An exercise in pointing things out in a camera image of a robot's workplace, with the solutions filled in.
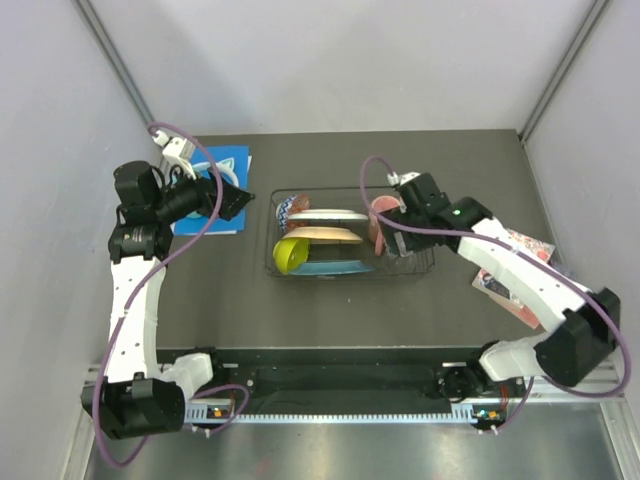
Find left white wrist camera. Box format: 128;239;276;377
151;129;197;179

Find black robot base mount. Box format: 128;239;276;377
205;347;525;415

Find black wire dish rack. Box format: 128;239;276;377
265;186;435;279

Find pink mug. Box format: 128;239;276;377
367;194;405;258

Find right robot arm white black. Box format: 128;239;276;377
380;172;620;396

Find clear drinking glass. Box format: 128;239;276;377
380;249;416;275

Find lime green bowl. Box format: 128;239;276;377
272;237;310;275

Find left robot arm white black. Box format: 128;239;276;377
81;161;255;440

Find teal scalloped plate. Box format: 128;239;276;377
288;260;374;277

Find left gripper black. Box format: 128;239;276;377
152;158;254;224

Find watermelon pattern plate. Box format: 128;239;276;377
287;209;369;222

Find Little Women book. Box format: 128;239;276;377
471;228;556;329

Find teal cat ear headphones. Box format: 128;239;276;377
184;157;240;219

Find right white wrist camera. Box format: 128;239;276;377
387;172;420;189

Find peach bird plate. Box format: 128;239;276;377
282;226;363;245

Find white slotted cable duct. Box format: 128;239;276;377
184;399;481;425

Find orange blue patterned bowl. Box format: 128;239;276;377
275;194;311;234

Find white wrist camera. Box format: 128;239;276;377
387;172;420;189
151;129;197;179

